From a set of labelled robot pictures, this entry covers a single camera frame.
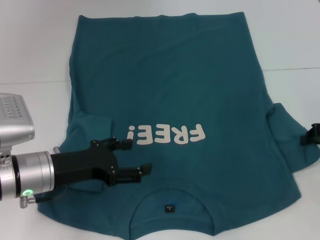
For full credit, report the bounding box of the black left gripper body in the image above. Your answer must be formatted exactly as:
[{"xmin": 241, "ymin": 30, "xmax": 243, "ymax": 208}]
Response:
[{"xmin": 49, "ymin": 139, "xmax": 121, "ymax": 187}]

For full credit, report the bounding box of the teal t-shirt with FREE print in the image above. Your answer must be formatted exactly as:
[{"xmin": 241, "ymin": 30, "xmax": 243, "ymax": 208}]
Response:
[{"xmin": 36, "ymin": 11, "xmax": 320, "ymax": 237}]

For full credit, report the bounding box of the thin left arm cable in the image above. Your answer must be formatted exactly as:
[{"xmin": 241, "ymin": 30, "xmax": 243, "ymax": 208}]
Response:
[{"xmin": 34, "ymin": 191, "xmax": 66, "ymax": 204}]

